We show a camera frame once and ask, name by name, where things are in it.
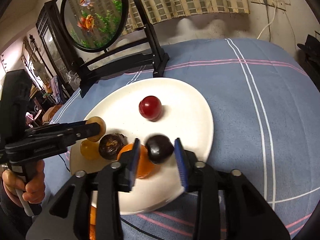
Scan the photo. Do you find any clear glass pitcher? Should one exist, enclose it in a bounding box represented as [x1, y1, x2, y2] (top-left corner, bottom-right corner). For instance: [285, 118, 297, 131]
[66, 71, 81, 91]

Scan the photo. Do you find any white round plate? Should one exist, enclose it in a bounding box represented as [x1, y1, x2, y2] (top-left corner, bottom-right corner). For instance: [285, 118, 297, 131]
[69, 77, 215, 215]

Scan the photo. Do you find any dark passion fruit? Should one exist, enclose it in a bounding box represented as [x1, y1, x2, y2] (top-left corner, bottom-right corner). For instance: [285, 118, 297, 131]
[99, 133, 127, 160]

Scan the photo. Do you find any wall power strip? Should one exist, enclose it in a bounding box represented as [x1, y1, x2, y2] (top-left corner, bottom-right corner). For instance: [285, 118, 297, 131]
[249, 0, 286, 11]

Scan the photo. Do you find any dark wooden cabinet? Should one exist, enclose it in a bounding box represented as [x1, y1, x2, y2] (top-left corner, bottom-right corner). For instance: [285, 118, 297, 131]
[36, 1, 79, 96]

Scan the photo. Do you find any red plum far plate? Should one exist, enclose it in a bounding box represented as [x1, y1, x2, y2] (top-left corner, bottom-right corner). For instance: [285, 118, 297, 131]
[138, 96, 162, 120]

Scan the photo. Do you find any dark purple plum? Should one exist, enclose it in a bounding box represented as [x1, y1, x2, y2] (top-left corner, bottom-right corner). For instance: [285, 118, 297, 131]
[145, 134, 174, 164]

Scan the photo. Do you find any person's left hand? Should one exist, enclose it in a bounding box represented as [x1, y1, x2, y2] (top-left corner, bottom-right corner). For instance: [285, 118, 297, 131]
[2, 160, 46, 207]

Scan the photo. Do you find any white power cable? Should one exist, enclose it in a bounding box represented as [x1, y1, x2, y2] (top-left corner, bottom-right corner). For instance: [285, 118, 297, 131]
[256, 0, 278, 40]

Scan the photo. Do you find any black cable on table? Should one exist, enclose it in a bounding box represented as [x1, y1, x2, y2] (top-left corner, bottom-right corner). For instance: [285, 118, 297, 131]
[57, 153, 72, 173]

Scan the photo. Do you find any yellow fruit on plate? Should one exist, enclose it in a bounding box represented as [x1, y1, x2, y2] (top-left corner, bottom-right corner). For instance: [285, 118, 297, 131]
[80, 139, 100, 160]

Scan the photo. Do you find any blue striped tablecloth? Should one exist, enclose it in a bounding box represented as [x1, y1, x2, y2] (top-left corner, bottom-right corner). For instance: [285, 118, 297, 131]
[41, 38, 320, 240]

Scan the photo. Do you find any textured orange mandarin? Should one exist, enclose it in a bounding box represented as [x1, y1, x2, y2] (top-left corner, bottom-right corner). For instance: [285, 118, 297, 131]
[117, 144, 155, 179]

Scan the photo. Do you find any orange fruit under gripper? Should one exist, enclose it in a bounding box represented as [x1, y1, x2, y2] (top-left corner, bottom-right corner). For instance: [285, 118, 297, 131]
[90, 206, 97, 225]

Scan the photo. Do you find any small yellow-brown fruit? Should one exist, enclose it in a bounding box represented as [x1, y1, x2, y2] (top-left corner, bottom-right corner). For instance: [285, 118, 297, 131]
[86, 116, 106, 142]

